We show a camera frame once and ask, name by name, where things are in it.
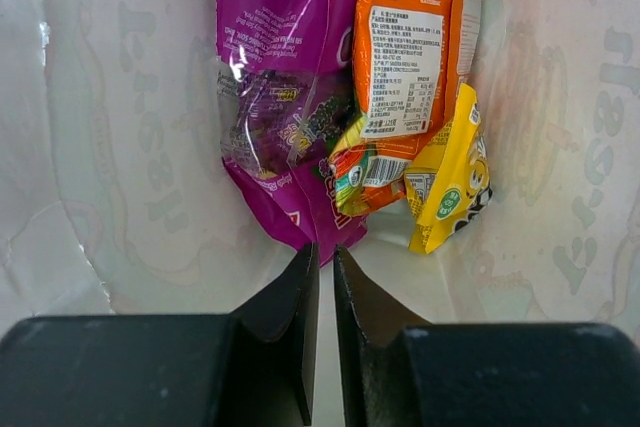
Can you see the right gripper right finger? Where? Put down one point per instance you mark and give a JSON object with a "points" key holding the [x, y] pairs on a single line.
{"points": [[397, 369]]}

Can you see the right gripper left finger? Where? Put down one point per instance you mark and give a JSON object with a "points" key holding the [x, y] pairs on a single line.
{"points": [[253, 366]]}

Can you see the yellow M&M's bag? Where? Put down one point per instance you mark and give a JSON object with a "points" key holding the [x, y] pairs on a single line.
{"points": [[448, 183]]}

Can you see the orange fruit candy bag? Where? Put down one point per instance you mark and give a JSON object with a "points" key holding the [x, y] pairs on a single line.
{"points": [[409, 59]]}

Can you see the purple candy bag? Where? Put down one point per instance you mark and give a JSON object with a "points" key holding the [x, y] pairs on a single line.
{"points": [[286, 96]]}

